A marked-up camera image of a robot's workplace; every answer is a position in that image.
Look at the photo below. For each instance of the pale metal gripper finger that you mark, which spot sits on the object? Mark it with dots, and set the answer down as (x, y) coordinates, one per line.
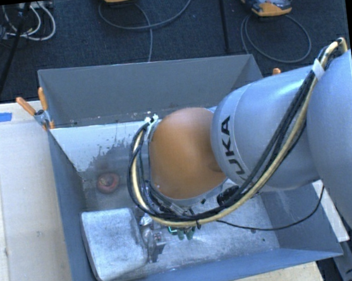
(160, 243)
(149, 241)

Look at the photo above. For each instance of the white foam block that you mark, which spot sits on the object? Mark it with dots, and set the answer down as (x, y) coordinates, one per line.
(113, 243)

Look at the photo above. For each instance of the red and yellow round thing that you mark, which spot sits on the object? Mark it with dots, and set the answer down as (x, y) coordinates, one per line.
(108, 182)

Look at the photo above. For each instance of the grey metal bin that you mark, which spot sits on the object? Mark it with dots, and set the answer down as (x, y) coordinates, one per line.
(144, 89)

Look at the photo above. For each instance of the black cylinder on white bracket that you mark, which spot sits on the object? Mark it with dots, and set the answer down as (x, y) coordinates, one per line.
(228, 195)

